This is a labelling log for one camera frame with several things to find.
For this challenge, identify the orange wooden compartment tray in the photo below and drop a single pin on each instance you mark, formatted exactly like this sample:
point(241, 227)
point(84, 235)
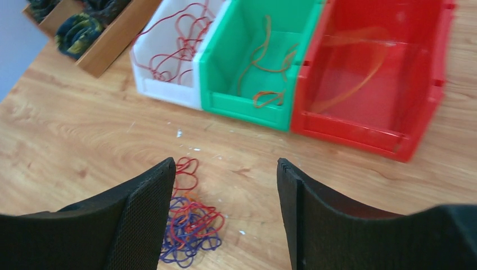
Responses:
point(92, 33)

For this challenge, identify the red plastic bin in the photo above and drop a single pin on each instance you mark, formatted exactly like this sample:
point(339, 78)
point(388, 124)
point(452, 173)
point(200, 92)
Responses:
point(374, 74)

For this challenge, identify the white plastic bin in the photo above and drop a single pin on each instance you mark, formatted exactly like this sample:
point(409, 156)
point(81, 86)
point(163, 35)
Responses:
point(165, 56)

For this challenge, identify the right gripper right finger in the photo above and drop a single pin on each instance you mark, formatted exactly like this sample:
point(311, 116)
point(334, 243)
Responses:
point(326, 229)

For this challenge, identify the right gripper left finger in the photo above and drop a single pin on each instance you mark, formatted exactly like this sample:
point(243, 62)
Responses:
point(120, 228)

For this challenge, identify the green plastic bin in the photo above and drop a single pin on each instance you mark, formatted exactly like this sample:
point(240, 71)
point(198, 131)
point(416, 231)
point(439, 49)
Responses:
point(251, 64)

